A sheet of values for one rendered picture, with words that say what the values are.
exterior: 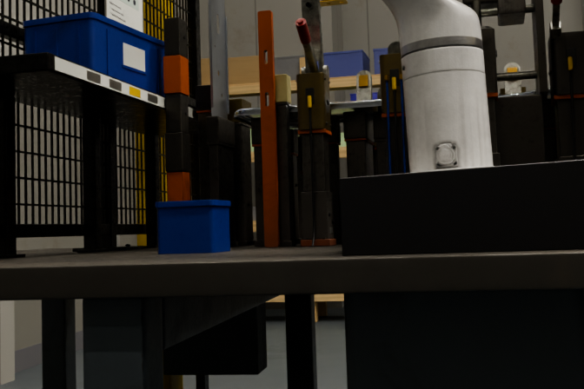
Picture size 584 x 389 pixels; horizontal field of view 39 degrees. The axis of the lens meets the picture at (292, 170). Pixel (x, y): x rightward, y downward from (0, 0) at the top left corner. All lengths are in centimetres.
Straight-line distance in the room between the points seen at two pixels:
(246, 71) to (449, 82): 576
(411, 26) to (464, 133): 17
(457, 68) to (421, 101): 7
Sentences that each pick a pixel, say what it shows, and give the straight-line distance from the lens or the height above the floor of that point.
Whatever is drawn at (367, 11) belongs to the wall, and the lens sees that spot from 907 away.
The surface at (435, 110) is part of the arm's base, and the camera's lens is 117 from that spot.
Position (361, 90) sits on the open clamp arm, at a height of 107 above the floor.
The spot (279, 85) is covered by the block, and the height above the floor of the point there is 104.
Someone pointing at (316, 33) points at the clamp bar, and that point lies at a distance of 172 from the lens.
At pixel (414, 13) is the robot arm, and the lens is 120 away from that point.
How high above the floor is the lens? 73
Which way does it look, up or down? 4 degrees up
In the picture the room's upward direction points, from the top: 2 degrees counter-clockwise
